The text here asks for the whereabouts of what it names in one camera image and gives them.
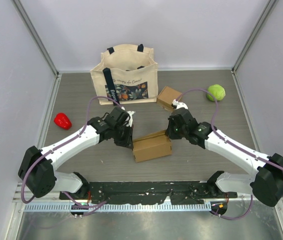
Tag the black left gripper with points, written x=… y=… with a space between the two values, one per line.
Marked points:
x=127 y=142

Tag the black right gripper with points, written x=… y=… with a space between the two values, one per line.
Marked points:
x=171 y=134

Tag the spare brown cardboard box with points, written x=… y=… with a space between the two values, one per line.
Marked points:
x=152 y=146

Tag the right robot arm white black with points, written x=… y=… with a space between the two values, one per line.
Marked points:
x=263 y=177

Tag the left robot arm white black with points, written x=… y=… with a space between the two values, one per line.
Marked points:
x=39 y=167

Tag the green cabbage ball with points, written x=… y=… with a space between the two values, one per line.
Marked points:
x=217 y=92

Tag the beige canvas tote bag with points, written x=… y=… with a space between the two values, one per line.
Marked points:
x=127 y=73

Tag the red bell pepper toy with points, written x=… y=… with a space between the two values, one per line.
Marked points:
x=62 y=121

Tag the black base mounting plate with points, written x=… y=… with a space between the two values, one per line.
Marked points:
x=152 y=192

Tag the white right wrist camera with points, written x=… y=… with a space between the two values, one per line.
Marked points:
x=178 y=105

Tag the slotted cable duct strip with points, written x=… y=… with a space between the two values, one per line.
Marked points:
x=109 y=208

